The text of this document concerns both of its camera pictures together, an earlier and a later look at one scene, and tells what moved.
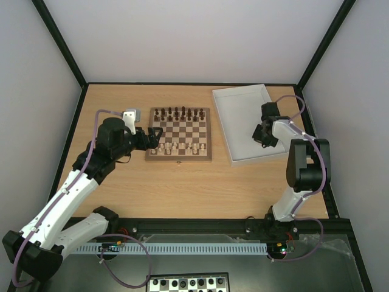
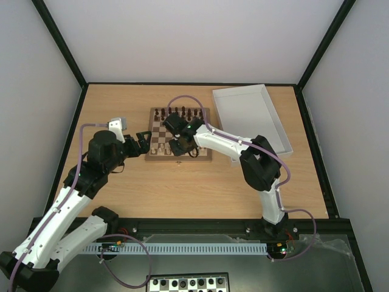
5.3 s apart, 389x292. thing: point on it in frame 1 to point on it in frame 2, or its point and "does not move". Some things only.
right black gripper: [261, 135] to [177, 146]
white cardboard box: [239, 111] does not move
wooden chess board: [186, 134] does not move
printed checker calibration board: [197, 282] does not move
